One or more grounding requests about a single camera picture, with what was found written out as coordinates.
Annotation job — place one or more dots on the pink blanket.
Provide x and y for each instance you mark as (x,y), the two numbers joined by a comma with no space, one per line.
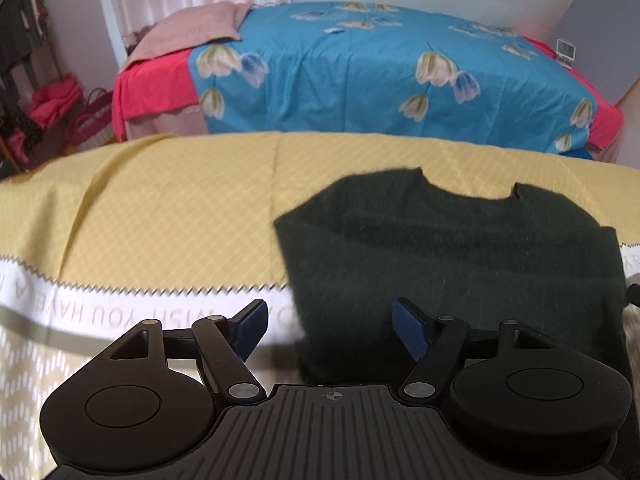
(185,30)

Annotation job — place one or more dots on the pink woven basket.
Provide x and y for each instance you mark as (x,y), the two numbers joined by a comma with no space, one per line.
(90,117)

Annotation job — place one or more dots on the hanging dark clothes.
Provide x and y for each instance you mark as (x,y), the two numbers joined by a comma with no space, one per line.
(17,25)

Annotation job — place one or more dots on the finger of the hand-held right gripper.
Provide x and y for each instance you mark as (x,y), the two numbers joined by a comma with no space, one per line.
(634,294)

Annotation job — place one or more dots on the red bed cover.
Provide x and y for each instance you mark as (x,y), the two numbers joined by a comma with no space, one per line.
(150,90)

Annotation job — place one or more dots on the white digital clock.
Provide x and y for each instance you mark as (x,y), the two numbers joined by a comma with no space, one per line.
(566,51)

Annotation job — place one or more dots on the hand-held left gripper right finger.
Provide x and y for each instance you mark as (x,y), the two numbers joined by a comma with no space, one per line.
(409,330)

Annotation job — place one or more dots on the dark green knit sweater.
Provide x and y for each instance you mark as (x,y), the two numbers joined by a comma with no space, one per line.
(460,265)

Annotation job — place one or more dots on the red clothes pile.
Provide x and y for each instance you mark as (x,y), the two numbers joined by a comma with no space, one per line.
(52,100)

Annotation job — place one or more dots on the blue floral bedsheet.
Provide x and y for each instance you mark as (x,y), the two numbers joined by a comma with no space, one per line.
(370,75)

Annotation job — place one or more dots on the yellow patterned tablecloth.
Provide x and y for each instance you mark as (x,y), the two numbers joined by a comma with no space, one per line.
(165,220)

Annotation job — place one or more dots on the grey board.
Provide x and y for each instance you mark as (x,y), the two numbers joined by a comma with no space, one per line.
(605,35)

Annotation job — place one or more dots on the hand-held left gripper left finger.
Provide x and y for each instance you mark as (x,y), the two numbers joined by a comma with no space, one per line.
(251,329)

